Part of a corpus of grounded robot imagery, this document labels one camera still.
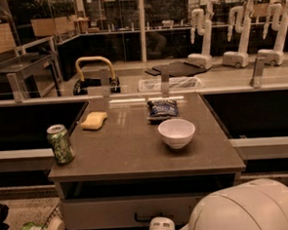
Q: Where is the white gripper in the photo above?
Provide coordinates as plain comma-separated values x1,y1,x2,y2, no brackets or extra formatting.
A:
149,216,176,230

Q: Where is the grey drawer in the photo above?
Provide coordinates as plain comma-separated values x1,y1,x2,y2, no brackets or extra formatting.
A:
61,194,203,230

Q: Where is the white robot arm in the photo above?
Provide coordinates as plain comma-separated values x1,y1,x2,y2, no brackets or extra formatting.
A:
149,178,288,230

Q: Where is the grey drawer cabinet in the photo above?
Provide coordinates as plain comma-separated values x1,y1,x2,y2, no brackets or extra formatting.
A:
49,93,245,230

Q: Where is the white background robot middle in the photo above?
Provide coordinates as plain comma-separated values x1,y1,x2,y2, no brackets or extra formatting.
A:
222,0,261,68

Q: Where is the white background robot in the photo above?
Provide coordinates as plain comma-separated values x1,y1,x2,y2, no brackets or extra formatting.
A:
222,0,261,68
186,0,220,70
254,0,288,68

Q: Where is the white bowl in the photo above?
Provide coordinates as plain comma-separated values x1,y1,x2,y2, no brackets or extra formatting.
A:
157,119,195,149

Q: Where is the blue chip bag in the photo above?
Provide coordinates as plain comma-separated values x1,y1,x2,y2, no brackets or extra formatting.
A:
147,99,180,122

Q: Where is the green soda can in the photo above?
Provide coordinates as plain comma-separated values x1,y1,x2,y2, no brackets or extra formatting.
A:
46,124,75,165

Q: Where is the yellow sponge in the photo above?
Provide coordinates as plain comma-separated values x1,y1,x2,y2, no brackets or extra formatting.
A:
81,112,107,130

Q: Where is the clear plastic bin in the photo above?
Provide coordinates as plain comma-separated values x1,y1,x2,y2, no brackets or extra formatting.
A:
138,76,204,92

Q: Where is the black floor mat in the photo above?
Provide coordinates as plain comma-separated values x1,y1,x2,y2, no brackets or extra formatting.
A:
145,61,207,77

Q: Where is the white background robot left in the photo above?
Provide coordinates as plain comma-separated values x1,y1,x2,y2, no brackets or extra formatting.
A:
186,0,220,70

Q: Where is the grey background table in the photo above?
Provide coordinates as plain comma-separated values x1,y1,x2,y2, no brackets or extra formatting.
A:
0,54,61,100

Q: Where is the glass railing with posts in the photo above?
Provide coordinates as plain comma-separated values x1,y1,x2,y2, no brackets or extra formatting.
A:
0,55,288,108

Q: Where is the white background robot right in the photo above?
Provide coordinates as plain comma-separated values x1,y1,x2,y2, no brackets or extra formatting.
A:
254,0,288,68

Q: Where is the yellow handled black cart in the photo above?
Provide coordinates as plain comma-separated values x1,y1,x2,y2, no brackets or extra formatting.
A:
73,56,121,96

